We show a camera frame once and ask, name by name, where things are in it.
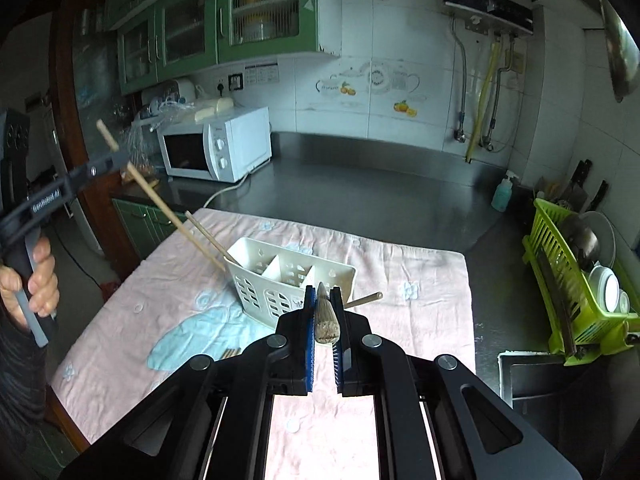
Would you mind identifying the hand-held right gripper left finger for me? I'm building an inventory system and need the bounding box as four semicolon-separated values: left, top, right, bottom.
59;297;317;480

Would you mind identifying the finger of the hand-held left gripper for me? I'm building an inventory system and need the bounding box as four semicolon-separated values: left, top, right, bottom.
63;151;129;197

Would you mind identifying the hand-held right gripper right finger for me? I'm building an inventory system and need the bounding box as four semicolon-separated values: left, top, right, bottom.
331;287;584;480

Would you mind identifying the bamboo pot brush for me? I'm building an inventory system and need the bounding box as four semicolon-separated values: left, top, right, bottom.
312;282;344;346

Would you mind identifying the white plastic utensil holder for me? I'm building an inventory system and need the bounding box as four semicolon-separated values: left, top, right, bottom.
222;236;357;334

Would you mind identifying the person's left forearm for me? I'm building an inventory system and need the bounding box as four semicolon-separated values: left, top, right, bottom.
0;304;52;443

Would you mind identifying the person's left hand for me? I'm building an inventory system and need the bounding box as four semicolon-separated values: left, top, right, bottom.
0;236;60;332

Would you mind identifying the clear plastic bag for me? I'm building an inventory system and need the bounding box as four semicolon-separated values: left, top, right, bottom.
119;104;167;172

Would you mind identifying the green base cabinet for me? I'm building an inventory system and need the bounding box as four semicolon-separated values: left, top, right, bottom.
110;197;189;281

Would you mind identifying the pink floral cloth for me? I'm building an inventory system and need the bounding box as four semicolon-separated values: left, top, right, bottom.
50;207;477;480

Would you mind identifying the white kettle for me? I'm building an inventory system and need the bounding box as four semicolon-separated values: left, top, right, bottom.
171;77;197;106

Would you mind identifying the cream plastic box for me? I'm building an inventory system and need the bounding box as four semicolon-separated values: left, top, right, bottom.
192;98;235;122

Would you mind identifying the white microwave oven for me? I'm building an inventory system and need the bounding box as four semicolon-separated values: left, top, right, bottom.
156;105;273;184

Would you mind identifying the steel sink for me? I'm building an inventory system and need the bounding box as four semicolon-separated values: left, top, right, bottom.
497;350;593;411

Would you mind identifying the dark long board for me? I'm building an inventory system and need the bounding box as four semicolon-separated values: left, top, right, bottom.
534;249;587;362

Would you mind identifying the green plastic dish rack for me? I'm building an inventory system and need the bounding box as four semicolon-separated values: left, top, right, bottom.
522;198;640;367

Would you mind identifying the teal soap bottle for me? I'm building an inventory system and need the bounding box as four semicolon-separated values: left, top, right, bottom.
490;172;519;213

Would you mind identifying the metal bowl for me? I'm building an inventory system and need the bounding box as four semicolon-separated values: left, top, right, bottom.
564;214;599;267

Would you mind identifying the hanging metal pot lid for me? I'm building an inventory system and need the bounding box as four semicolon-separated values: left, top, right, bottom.
596;0;640;104

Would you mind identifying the brown wooden door frame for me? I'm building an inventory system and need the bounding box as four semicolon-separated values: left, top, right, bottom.
49;0;132;273

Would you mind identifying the white power cable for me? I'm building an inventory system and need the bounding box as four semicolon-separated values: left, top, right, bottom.
202;169;252;211

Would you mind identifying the green wall cabinet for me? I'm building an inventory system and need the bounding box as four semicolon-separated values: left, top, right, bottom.
104;0;322;97

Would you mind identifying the white wall label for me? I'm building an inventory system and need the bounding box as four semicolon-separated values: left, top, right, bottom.
244;62;279;85

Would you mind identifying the yellow gas hose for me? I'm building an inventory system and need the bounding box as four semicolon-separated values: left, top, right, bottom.
466;41;502;164

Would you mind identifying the steel braided hose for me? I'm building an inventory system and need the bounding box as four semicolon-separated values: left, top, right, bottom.
481;59;507;152

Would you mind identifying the black handled kitchen knife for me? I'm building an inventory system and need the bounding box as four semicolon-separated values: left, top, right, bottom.
586;180;609;212
564;159;594;206

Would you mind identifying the grey metal hose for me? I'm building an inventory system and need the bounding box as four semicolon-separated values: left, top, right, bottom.
451;14;470;142

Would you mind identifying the wall water heater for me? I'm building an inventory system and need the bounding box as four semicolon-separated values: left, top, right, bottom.
439;0;540;37

